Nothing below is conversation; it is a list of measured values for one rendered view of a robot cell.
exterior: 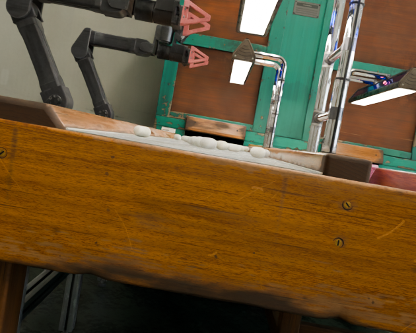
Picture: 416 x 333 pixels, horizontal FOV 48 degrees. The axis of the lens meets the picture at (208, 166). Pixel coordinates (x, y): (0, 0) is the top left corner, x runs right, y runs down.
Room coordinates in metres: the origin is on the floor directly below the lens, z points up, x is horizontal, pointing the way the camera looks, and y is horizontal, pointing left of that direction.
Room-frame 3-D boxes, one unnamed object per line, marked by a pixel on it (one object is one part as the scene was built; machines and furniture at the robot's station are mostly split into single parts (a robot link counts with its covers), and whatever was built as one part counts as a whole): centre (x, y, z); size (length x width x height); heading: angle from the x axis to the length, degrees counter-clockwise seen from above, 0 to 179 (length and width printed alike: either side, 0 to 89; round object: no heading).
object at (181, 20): (1.26, 0.11, 1.07); 0.09 x 0.07 x 0.07; 91
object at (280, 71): (1.87, -0.14, 0.90); 0.20 x 0.19 x 0.45; 179
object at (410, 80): (1.87, -0.62, 1.08); 0.62 x 0.08 x 0.07; 179
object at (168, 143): (1.44, 0.01, 0.73); 1.81 x 0.30 x 0.02; 179
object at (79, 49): (1.89, 0.45, 1.05); 0.30 x 0.09 x 0.12; 91
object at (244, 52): (1.88, -0.06, 1.08); 0.62 x 0.08 x 0.07; 179
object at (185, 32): (1.33, 0.11, 1.07); 0.09 x 0.07 x 0.07; 91
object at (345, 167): (1.44, -0.17, 0.71); 1.81 x 0.05 x 0.11; 179
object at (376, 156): (2.31, -0.68, 0.83); 0.30 x 0.06 x 0.07; 89
